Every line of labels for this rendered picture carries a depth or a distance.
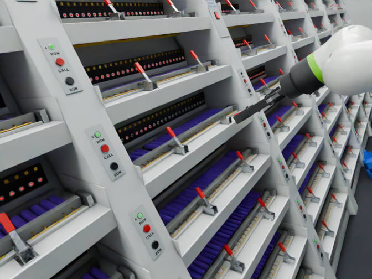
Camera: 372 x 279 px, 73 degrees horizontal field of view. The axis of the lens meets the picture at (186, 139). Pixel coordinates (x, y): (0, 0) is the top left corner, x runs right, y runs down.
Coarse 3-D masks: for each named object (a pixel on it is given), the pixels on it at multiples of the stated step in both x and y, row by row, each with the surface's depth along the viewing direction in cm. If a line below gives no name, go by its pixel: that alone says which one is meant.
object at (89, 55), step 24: (72, 0) 81; (96, 0) 88; (120, 0) 95; (144, 0) 104; (216, 0) 146; (96, 48) 83; (120, 48) 90; (144, 48) 98; (168, 48) 107; (24, 168) 61; (48, 168) 64
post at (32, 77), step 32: (32, 32) 50; (64, 32) 55; (0, 64) 60; (32, 64) 50; (32, 96) 56; (64, 96) 51; (96, 96) 56; (64, 160) 58; (96, 160) 53; (128, 160) 58; (128, 192) 56; (128, 224) 54; (160, 224) 60; (128, 256) 57; (160, 256) 58
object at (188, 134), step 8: (224, 112) 99; (232, 112) 101; (208, 120) 91; (216, 120) 95; (192, 128) 86; (200, 128) 88; (176, 136) 81; (184, 136) 82; (192, 136) 85; (152, 152) 72; (160, 152) 74; (168, 152) 74; (136, 160) 68; (144, 160) 69; (152, 160) 71
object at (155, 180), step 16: (192, 112) 103; (160, 128) 89; (224, 128) 87; (240, 128) 96; (128, 144) 79; (192, 144) 78; (208, 144) 79; (176, 160) 69; (192, 160) 73; (144, 176) 64; (160, 176) 63; (176, 176) 68; (160, 192) 64
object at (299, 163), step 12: (300, 132) 164; (312, 132) 158; (288, 144) 150; (300, 144) 146; (312, 144) 145; (288, 156) 136; (300, 156) 138; (312, 156) 135; (288, 168) 128; (300, 168) 126; (300, 180) 118
